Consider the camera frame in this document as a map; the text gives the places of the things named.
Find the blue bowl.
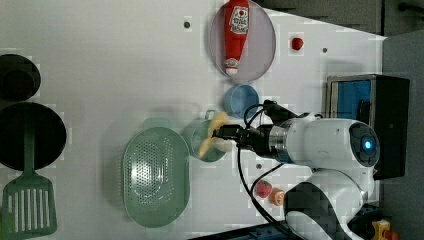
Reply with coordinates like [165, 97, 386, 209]
[223, 85, 259, 119]

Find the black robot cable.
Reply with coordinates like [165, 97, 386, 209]
[237, 99, 301, 240]

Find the green oval colander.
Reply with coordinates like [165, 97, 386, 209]
[122, 118, 190, 228]

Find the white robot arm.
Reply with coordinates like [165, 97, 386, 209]
[213, 114, 380, 240]

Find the grey round plate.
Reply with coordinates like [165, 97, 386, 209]
[209, 0, 276, 84]

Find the black cylindrical cup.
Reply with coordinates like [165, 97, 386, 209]
[0, 54, 41, 101]

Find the green metal mug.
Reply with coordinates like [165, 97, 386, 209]
[182, 110, 232, 163]

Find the black round pan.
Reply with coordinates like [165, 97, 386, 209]
[0, 102, 67, 171]

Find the red ketchup bottle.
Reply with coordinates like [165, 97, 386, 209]
[224, 0, 250, 76]

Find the yellow plush banana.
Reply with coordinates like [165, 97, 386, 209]
[198, 112, 232, 158]

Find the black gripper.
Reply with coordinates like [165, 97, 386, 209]
[212, 124, 273, 154]

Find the red toy strawberry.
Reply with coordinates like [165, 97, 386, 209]
[256, 180, 272, 199]

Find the green spatula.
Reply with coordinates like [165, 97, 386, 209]
[2, 115, 57, 240]

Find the red green toy fruit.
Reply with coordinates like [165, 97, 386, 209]
[291, 37, 304, 51]

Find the orange toy slice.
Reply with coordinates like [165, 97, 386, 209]
[269, 188, 285, 206]

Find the black toaster oven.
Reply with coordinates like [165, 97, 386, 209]
[325, 74, 410, 180]

